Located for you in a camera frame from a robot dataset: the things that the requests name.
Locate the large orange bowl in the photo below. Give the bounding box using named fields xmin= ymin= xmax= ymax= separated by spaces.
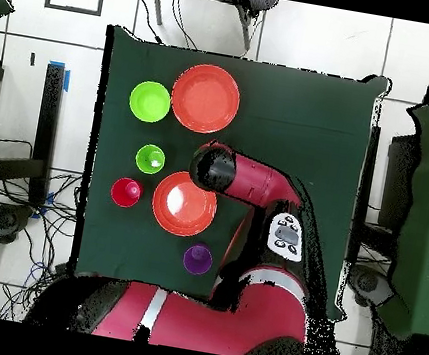
xmin=165 ymin=58 xmax=247 ymax=140
xmin=147 ymin=166 xmax=224 ymax=243

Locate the green ridged cup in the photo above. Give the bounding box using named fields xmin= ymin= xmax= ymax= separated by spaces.
xmin=132 ymin=141 xmax=169 ymax=177

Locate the purple cup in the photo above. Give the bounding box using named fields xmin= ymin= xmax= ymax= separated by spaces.
xmin=180 ymin=240 xmax=216 ymax=278

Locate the red cup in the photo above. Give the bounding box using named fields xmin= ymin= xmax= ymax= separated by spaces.
xmin=107 ymin=175 xmax=146 ymax=212

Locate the small green bowl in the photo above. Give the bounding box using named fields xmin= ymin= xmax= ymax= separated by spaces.
xmin=125 ymin=77 xmax=175 ymax=127

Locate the dark green table cloth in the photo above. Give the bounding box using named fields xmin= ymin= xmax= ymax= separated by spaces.
xmin=65 ymin=23 xmax=391 ymax=325

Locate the black metal stand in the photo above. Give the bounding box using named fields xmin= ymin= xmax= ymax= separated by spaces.
xmin=0 ymin=53 xmax=70 ymax=211
xmin=347 ymin=126 xmax=421 ymax=274

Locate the tangle of floor cables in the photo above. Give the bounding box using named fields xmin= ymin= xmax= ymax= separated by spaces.
xmin=0 ymin=159 xmax=86 ymax=329

